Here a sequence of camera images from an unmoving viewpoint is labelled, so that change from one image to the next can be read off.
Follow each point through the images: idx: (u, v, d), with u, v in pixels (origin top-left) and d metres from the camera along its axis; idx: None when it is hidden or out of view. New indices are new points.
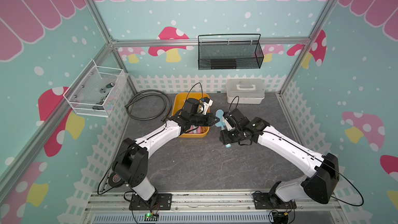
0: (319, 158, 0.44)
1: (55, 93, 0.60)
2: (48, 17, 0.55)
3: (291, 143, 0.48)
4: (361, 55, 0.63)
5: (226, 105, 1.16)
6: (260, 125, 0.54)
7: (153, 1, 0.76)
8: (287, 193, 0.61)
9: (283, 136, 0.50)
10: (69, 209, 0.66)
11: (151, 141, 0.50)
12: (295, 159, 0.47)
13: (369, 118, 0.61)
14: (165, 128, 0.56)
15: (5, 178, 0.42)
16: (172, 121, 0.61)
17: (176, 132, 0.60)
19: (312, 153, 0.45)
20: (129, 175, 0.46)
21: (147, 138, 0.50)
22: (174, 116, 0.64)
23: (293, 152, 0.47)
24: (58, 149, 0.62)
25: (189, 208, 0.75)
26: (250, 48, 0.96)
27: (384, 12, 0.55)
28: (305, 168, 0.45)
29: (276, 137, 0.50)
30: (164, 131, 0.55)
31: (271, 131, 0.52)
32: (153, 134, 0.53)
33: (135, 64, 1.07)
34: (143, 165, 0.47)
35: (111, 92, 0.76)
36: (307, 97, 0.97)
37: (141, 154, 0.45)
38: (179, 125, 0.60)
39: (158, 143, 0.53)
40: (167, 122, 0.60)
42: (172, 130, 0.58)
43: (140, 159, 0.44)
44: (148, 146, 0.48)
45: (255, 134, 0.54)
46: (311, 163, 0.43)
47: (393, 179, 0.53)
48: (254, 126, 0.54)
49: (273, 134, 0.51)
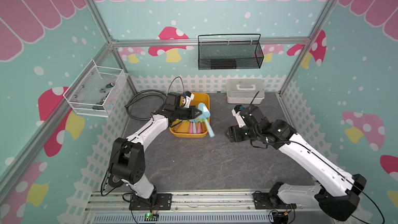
0: (350, 180, 0.40)
1: (55, 93, 0.60)
2: (48, 17, 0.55)
3: (320, 158, 0.43)
4: (361, 55, 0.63)
5: (226, 105, 1.16)
6: (287, 131, 0.47)
7: (154, 1, 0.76)
8: (290, 196, 0.60)
9: (311, 148, 0.44)
10: (69, 209, 0.66)
11: (142, 135, 0.51)
12: (323, 177, 0.43)
13: (369, 118, 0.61)
14: (153, 122, 0.58)
15: (5, 179, 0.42)
16: (159, 115, 0.62)
17: (164, 125, 0.62)
19: (342, 172, 0.41)
20: (128, 172, 0.46)
21: (138, 134, 0.51)
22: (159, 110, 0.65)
23: (323, 170, 0.42)
24: (58, 149, 0.62)
25: (189, 208, 0.75)
26: (250, 48, 0.96)
27: (384, 12, 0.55)
28: (331, 188, 0.42)
29: (304, 150, 0.44)
30: (152, 125, 0.56)
31: (299, 141, 0.45)
32: (144, 128, 0.54)
33: (135, 64, 1.07)
34: (140, 159, 0.48)
35: (111, 92, 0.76)
36: (307, 97, 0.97)
37: (136, 149, 0.45)
38: (166, 117, 0.62)
39: (150, 137, 0.54)
40: (154, 116, 0.61)
42: (161, 123, 0.60)
43: (136, 154, 0.45)
44: (141, 140, 0.49)
45: (279, 139, 0.46)
46: (344, 186, 0.39)
47: (393, 179, 0.53)
48: (279, 131, 0.47)
49: (301, 145, 0.45)
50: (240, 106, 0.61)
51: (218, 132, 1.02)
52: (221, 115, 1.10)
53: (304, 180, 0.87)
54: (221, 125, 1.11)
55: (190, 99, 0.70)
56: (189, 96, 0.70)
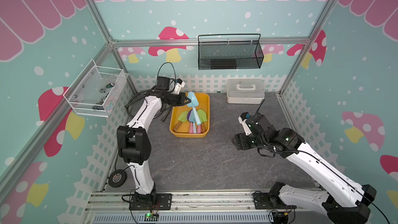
0: (361, 191, 0.40)
1: (55, 93, 0.60)
2: (48, 17, 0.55)
3: (329, 169, 0.42)
4: (361, 55, 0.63)
5: (226, 105, 1.16)
6: (294, 140, 0.46)
7: (154, 2, 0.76)
8: (293, 198, 0.60)
9: (321, 158, 0.44)
10: (69, 209, 0.66)
11: (142, 119, 0.54)
12: (332, 187, 0.42)
13: (369, 118, 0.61)
14: (147, 105, 0.60)
15: (6, 178, 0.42)
16: (151, 96, 0.64)
17: (159, 104, 0.65)
19: (352, 183, 0.41)
20: (139, 153, 0.52)
21: (137, 119, 0.54)
22: (150, 92, 0.66)
23: (332, 180, 0.41)
24: (58, 149, 0.62)
25: (189, 208, 0.75)
26: (250, 48, 0.96)
27: (384, 12, 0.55)
28: (341, 198, 0.41)
29: (313, 159, 0.44)
30: (147, 107, 0.59)
31: (307, 150, 0.45)
32: (140, 113, 0.56)
33: (135, 64, 1.07)
34: (146, 140, 0.53)
35: (111, 92, 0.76)
36: (307, 97, 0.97)
37: (140, 132, 0.50)
38: (158, 97, 0.64)
39: (149, 118, 0.58)
40: (146, 99, 0.63)
42: (155, 103, 0.62)
43: (142, 136, 0.50)
44: (142, 124, 0.53)
45: (286, 148, 0.46)
46: (353, 196, 0.39)
47: (393, 179, 0.53)
48: (287, 141, 0.46)
49: (309, 155, 0.44)
50: (247, 113, 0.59)
51: (218, 132, 1.02)
52: (221, 115, 1.10)
53: (304, 180, 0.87)
54: (221, 125, 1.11)
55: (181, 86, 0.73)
56: (179, 83, 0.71)
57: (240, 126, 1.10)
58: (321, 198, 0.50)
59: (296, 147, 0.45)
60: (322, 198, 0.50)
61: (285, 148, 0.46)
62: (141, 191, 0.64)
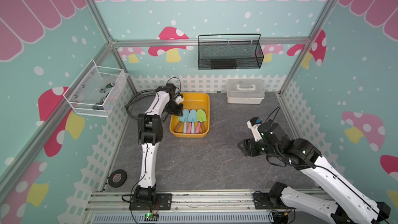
0: (376, 209, 0.39)
1: (55, 93, 0.60)
2: (48, 16, 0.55)
3: (346, 185, 0.41)
4: (361, 55, 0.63)
5: (226, 105, 1.16)
6: (311, 153, 0.44)
7: (153, 1, 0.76)
8: (296, 202, 0.60)
9: (337, 174, 0.42)
10: (69, 209, 0.66)
11: (155, 110, 0.67)
12: (348, 204, 0.41)
13: (369, 118, 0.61)
14: (159, 98, 0.74)
15: (6, 178, 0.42)
16: (161, 91, 0.78)
17: (168, 99, 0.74)
19: (368, 200, 0.40)
20: (154, 134, 0.66)
21: (152, 108, 0.68)
22: (159, 87, 0.80)
23: (349, 197, 0.40)
24: (58, 149, 0.62)
25: (189, 208, 0.75)
26: (250, 48, 0.96)
27: (384, 12, 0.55)
28: (356, 215, 0.41)
29: (329, 175, 0.42)
30: (159, 100, 0.73)
31: (324, 165, 0.43)
32: (154, 103, 0.71)
33: (135, 64, 1.07)
34: (161, 125, 0.68)
35: (111, 92, 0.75)
36: (307, 97, 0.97)
37: (156, 117, 0.64)
38: (167, 92, 0.78)
39: (160, 109, 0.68)
40: (157, 93, 0.77)
42: (166, 97, 0.77)
43: (157, 121, 0.64)
44: (157, 112, 0.67)
45: (303, 161, 0.44)
46: (369, 214, 0.38)
47: (392, 179, 0.53)
48: (304, 154, 0.44)
49: (327, 171, 0.42)
50: (257, 118, 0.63)
51: (218, 132, 1.02)
52: (221, 115, 1.10)
53: (304, 181, 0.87)
54: (221, 125, 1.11)
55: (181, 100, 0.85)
56: (181, 97, 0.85)
57: (240, 126, 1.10)
58: (329, 208, 0.50)
59: (312, 160, 0.43)
60: (330, 208, 0.50)
61: (301, 161, 0.44)
62: (144, 184, 0.67)
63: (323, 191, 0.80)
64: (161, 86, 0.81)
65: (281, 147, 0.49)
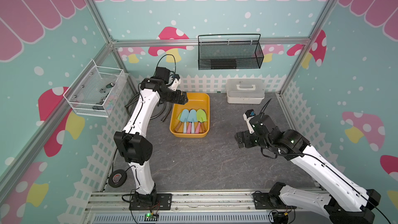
0: (365, 196, 0.39)
1: (55, 93, 0.60)
2: (48, 17, 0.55)
3: (335, 172, 0.42)
4: (361, 55, 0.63)
5: (226, 105, 1.16)
6: (299, 142, 0.45)
7: (154, 2, 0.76)
8: (294, 199, 0.60)
9: (325, 162, 0.43)
10: (69, 209, 0.66)
11: (138, 123, 0.51)
12: (337, 191, 0.42)
13: (369, 118, 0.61)
14: (144, 102, 0.54)
15: (6, 178, 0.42)
16: (146, 90, 0.57)
17: (155, 99, 0.58)
19: (357, 187, 0.40)
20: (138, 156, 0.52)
21: (133, 122, 0.51)
22: (145, 84, 0.58)
23: (337, 184, 0.41)
24: (58, 149, 0.62)
25: (189, 208, 0.75)
26: (250, 48, 0.96)
27: (384, 12, 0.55)
28: (346, 202, 0.41)
29: (318, 163, 0.43)
30: (144, 105, 0.54)
31: (313, 154, 0.44)
32: (137, 114, 0.52)
33: (136, 64, 1.07)
34: (145, 144, 0.52)
35: (111, 92, 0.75)
36: (307, 97, 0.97)
37: (137, 139, 0.48)
38: (154, 91, 0.57)
39: (146, 120, 0.54)
40: (141, 95, 0.56)
42: (152, 100, 0.56)
43: (138, 143, 0.48)
44: (139, 128, 0.50)
45: (292, 151, 0.45)
46: (357, 200, 0.39)
47: (392, 179, 0.53)
48: (292, 143, 0.45)
49: (315, 158, 0.43)
50: (252, 111, 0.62)
51: (218, 131, 1.02)
52: (221, 115, 1.10)
53: (304, 181, 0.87)
54: (221, 125, 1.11)
55: (179, 83, 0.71)
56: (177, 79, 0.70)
57: (240, 126, 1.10)
58: (323, 200, 0.50)
59: (301, 150, 0.44)
60: (324, 200, 0.50)
61: (290, 151, 0.45)
62: (142, 191, 0.64)
63: (323, 191, 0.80)
64: (147, 80, 0.59)
65: (271, 137, 0.50)
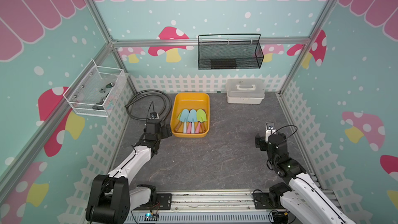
0: None
1: (55, 93, 0.60)
2: (48, 17, 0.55)
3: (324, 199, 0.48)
4: (361, 55, 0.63)
5: (226, 105, 1.16)
6: (296, 168, 0.56)
7: (153, 1, 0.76)
8: (293, 207, 0.60)
9: (317, 189, 0.50)
10: (69, 209, 0.66)
11: (126, 168, 0.48)
12: (324, 217, 0.47)
13: (369, 118, 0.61)
14: (136, 154, 0.55)
15: (6, 178, 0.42)
16: (140, 145, 0.61)
17: (147, 156, 0.60)
19: (345, 218, 0.44)
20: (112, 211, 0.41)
21: (121, 168, 0.48)
22: (139, 142, 0.63)
23: (322, 208, 0.47)
24: (58, 149, 0.62)
25: (189, 208, 0.75)
26: (250, 48, 0.96)
27: (384, 12, 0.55)
28: None
29: (308, 187, 0.51)
30: (136, 156, 0.54)
31: (306, 179, 0.53)
32: (126, 162, 0.51)
33: (136, 64, 1.07)
34: (125, 195, 0.43)
35: (111, 92, 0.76)
36: (307, 97, 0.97)
37: (120, 183, 0.42)
38: (148, 148, 0.60)
39: (133, 169, 0.51)
40: (136, 148, 0.59)
42: (144, 153, 0.58)
43: (120, 188, 0.42)
44: (125, 173, 0.46)
45: (287, 175, 0.56)
46: None
47: (392, 179, 0.53)
48: (288, 168, 0.57)
49: (306, 182, 0.52)
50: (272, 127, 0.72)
51: (218, 132, 1.02)
52: (221, 115, 1.10)
53: None
54: (221, 125, 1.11)
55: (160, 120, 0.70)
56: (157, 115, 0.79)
57: (240, 126, 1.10)
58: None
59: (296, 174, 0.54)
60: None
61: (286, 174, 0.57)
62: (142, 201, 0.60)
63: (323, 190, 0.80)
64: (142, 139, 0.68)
65: (278, 159, 0.61)
